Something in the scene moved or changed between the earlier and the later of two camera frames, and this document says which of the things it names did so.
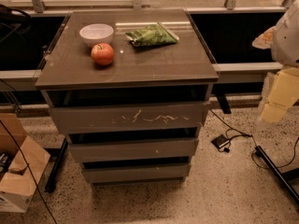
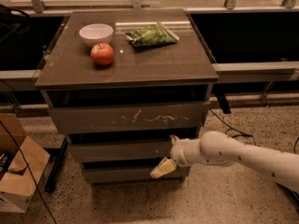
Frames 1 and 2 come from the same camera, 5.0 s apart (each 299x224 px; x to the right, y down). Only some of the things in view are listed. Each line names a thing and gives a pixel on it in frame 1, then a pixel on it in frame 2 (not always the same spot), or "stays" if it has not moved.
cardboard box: x=17 y=186 stays
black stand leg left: x=56 y=165 stays
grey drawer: x=116 y=149 stays
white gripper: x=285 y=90 to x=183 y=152
